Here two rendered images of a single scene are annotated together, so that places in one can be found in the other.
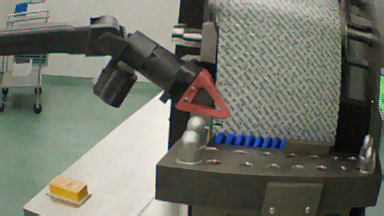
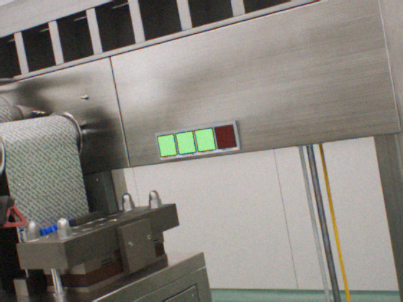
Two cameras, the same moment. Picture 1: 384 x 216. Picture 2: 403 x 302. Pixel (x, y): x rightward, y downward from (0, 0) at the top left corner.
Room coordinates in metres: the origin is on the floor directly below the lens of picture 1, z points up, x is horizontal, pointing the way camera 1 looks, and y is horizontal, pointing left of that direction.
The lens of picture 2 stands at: (0.09, 1.23, 1.25)
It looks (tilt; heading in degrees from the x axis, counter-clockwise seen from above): 3 degrees down; 297
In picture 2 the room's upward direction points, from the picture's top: 10 degrees counter-clockwise
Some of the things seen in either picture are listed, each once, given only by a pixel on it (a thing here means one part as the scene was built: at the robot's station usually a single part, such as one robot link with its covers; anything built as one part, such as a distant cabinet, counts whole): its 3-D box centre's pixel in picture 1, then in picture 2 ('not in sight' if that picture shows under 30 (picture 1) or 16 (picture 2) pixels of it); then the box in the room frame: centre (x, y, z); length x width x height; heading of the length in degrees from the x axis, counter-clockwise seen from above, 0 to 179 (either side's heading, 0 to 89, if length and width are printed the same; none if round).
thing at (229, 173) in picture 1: (291, 179); (103, 234); (1.08, -0.17, 1.00); 0.40 x 0.16 x 0.06; 80
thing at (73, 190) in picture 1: (67, 188); not in sight; (1.17, 0.22, 0.91); 0.07 x 0.07 x 0.02; 80
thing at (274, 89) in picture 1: (284, 95); (50, 197); (1.21, -0.15, 1.11); 0.23 x 0.01 x 0.18; 80
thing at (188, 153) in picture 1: (189, 146); (63, 228); (1.07, 0.00, 1.05); 0.04 x 0.04 x 0.04
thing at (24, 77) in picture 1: (23, 52); not in sight; (5.84, 1.66, 0.51); 0.91 x 0.58 x 1.02; 14
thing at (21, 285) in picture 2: not in sight; (65, 270); (1.21, -0.15, 0.92); 0.28 x 0.04 x 0.04; 80
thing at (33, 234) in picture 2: (195, 130); (32, 230); (1.16, -0.01, 1.05); 0.04 x 0.04 x 0.04
